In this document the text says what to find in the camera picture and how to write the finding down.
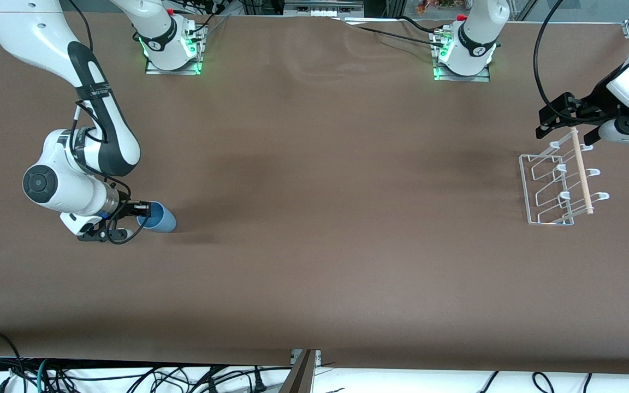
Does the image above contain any teal floor cable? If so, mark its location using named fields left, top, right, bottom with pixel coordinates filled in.
left=35, top=359, right=54, bottom=393

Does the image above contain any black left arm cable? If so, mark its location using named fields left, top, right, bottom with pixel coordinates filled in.
left=533, top=0, right=618, bottom=123

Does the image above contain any blue plastic cup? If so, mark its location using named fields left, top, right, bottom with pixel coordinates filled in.
left=137, top=201, right=177, bottom=234

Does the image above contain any thin black table cable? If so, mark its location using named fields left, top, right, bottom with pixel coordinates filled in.
left=342, top=22, right=443, bottom=47

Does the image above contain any white wire cup rack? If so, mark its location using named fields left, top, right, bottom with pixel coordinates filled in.
left=519, top=141, right=610, bottom=225

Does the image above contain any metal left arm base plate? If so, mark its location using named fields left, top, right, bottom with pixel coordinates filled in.
left=433, top=30, right=491, bottom=82

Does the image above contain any wooden table beam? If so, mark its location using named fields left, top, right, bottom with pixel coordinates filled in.
left=278, top=349, right=318, bottom=393

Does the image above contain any brown table cover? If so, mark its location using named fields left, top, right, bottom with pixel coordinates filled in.
left=0, top=12, right=629, bottom=375

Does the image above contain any small metal bracket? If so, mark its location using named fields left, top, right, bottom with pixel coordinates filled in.
left=290, top=349, right=322, bottom=366

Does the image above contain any black floor cable tangle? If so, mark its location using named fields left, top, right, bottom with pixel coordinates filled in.
left=47, top=365, right=293, bottom=393

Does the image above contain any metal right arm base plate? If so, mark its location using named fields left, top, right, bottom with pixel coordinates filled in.
left=145, top=25, right=207, bottom=76

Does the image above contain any thick black table cable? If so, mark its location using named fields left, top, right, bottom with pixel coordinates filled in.
left=399, top=15, right=446, bottom=34

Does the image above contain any looped black floor cable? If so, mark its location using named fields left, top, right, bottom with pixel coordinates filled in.
left=531, top=371, right=556, bottom=393

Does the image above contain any wooden rack rod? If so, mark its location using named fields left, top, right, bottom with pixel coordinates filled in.
left=571, top=130, right=595, bottom=215

